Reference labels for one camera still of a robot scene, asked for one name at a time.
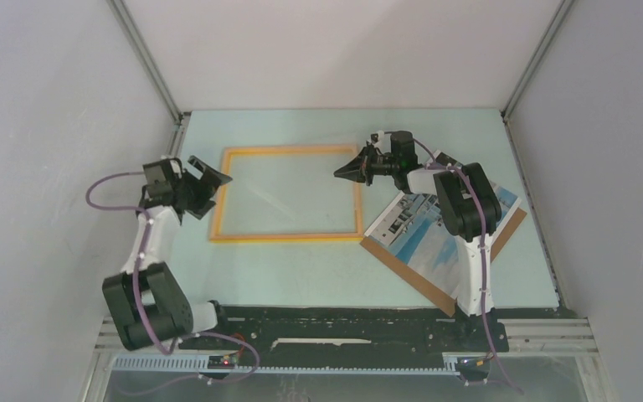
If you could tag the left aluminium corner post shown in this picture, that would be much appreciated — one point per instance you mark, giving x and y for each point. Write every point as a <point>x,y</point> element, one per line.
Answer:
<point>139,46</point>

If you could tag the aluminium rail front frame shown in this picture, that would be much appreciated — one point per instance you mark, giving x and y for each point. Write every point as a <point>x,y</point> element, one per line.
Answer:
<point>547,333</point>

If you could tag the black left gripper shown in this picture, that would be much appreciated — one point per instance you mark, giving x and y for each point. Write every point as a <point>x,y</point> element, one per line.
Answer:
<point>208,174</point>

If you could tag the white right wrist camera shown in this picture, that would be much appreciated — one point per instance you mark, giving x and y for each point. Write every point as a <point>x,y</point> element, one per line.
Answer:
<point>377,139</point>

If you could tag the brown cardboard backing board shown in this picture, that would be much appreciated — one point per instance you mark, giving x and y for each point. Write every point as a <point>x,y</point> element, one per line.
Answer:
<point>410,277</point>

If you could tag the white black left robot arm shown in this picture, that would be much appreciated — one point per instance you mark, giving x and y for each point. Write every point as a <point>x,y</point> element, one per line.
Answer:
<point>145,301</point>

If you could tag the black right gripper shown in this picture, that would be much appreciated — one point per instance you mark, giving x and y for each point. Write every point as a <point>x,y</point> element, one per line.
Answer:
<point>354,170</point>

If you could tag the aluminium corner post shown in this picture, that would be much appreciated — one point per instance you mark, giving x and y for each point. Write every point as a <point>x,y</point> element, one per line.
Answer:
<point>549,35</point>
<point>139,46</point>

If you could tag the orange wooden picture frame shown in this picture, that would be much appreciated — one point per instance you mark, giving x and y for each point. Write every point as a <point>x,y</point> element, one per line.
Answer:
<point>287,194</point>

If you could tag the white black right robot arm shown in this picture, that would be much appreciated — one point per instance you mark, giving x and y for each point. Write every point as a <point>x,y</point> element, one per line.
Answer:
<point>469,208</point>

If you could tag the building and sky photo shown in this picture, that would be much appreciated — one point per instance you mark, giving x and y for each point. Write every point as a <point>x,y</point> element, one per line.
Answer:
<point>411,229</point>

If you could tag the small electronics board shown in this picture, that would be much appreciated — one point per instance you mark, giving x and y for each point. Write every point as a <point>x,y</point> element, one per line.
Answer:
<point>222,362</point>

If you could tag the right aluminium corner post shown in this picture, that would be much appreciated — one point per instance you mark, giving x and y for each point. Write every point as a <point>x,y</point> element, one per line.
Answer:
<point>549,35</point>

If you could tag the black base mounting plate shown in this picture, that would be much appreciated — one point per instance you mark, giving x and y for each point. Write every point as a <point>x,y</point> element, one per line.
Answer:
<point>362,338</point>

